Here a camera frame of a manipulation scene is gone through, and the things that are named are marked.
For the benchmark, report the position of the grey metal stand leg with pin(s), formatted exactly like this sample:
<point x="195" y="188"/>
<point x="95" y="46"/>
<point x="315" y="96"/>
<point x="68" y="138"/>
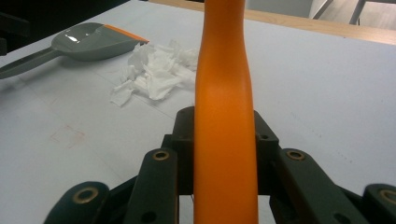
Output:
<point x="357" y="11"/>
<point x="322" y="8"/>

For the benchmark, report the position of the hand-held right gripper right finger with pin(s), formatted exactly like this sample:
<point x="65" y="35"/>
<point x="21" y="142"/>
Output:
<point x="264" y="149"/>

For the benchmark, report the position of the orange hand brush grey bristles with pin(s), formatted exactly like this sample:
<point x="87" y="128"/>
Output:
<point x="224" y="124"/>

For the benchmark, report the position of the crumpled white tissue paper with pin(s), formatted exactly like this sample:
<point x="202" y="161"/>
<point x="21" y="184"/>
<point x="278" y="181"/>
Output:
<point x="158" y="74"/>

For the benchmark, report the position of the grey dustpan with orange lip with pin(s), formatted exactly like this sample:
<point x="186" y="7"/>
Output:
<point x="90" y="42"/>

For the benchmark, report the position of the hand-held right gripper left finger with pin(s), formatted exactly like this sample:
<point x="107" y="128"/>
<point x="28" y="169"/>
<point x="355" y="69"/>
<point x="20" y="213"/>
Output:
<point x="183" y="146"/>

